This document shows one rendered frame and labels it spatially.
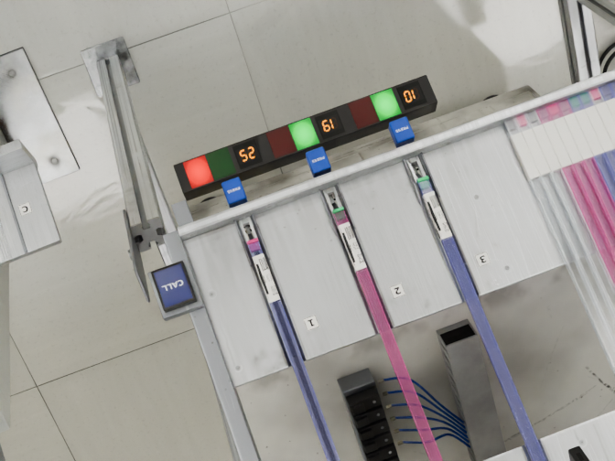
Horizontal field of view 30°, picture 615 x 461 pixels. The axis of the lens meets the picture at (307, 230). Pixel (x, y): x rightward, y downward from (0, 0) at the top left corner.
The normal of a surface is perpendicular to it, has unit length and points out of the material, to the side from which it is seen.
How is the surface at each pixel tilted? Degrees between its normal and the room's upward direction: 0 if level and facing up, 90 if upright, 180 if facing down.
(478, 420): 0
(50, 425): 0
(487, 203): 45
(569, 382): 0
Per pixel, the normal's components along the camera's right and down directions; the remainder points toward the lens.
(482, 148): -0.03, -0.25
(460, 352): 0.22, 0.46
